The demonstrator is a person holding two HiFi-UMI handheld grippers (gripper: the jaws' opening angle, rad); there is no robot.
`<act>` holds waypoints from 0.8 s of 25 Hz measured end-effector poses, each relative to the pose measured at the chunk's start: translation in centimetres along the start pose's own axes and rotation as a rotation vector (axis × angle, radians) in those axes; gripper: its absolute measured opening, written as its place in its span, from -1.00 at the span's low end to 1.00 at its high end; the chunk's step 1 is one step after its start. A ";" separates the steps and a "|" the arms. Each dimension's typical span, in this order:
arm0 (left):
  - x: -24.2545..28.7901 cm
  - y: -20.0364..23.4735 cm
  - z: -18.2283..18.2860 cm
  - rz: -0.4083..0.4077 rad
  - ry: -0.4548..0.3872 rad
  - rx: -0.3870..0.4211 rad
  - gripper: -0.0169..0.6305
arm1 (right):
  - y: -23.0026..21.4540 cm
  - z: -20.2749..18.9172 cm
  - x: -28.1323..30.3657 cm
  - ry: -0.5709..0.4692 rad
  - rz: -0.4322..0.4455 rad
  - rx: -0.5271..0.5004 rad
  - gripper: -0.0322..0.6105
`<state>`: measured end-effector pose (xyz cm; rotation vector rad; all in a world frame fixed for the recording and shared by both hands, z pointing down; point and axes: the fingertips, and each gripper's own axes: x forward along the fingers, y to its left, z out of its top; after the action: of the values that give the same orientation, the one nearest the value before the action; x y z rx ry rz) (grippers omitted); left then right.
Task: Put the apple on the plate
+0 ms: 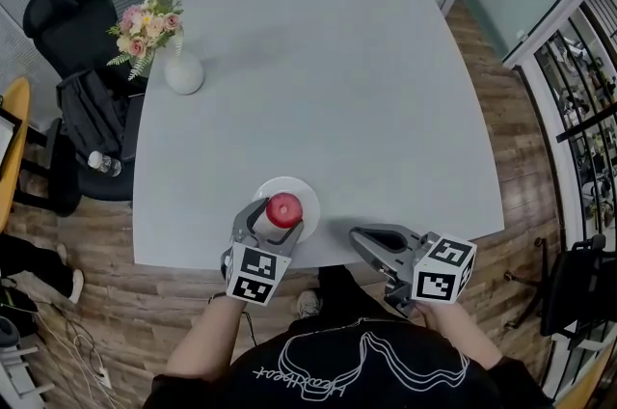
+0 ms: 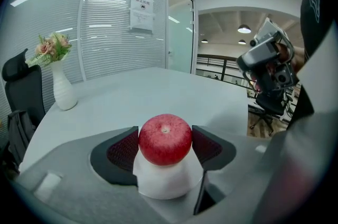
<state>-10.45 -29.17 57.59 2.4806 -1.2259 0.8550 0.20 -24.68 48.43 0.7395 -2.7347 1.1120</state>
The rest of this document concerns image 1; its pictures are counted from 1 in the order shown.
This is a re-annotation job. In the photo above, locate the black backpack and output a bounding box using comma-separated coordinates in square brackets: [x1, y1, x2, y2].
[56, 68, 142, 163]

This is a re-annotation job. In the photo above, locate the black swivel chair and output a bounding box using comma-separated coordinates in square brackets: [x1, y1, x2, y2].
[504, 232, 617, 350]

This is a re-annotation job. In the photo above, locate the black metal railing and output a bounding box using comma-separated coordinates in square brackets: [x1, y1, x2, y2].
[511, 0, 617, 401]

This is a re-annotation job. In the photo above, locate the person's grey shoe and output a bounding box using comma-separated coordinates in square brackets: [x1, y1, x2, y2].
[296, 289, 323, 319]

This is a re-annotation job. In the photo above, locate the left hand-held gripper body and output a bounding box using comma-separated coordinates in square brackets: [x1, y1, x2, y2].
[220, 241, 293, 307]

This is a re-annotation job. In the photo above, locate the black mesh office chair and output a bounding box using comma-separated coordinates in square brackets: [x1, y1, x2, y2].
[22, 0, 147, 218]

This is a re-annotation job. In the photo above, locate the white round vase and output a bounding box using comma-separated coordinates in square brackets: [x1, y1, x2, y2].
[164, 49, 205, 96]

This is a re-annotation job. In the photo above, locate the white round plate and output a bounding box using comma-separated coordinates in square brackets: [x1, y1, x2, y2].
[251, 176, 322, 245]

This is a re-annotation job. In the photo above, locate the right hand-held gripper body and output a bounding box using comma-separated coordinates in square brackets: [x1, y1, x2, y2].
[385, 232, 478, 319]

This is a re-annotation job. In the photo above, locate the grey square table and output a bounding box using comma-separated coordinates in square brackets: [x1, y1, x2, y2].
[132, 0, 506, 271]

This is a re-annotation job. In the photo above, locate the person's black trouser leg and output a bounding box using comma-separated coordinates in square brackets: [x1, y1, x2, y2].
[315, 265, 401, 327]

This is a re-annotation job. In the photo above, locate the round wooden side table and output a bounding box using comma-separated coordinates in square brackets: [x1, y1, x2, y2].
[0, 76, 31, 232]

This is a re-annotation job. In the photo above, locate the clear water bottle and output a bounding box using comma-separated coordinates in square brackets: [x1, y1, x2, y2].
[87, 150, 122, 177]

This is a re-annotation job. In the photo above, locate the person's right forearm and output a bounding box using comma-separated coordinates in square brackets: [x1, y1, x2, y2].
[415, 300, 505, 370]

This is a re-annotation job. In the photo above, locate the black framed white box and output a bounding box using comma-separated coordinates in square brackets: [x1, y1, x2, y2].
[0, 107, 24, 179]

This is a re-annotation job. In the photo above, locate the person's left forearm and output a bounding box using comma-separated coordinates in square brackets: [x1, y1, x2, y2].
[166, 298, 248, 383]

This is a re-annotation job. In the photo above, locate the red apple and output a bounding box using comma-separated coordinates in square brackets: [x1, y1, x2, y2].
[266, 192, 305, 229]

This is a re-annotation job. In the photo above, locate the pink flower bouquet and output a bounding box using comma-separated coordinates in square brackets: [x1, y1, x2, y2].
[106, 0, 185, 82]

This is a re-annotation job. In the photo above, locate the person's black printed shirt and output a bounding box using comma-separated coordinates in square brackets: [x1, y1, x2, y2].
[144, 317, 555, 409]

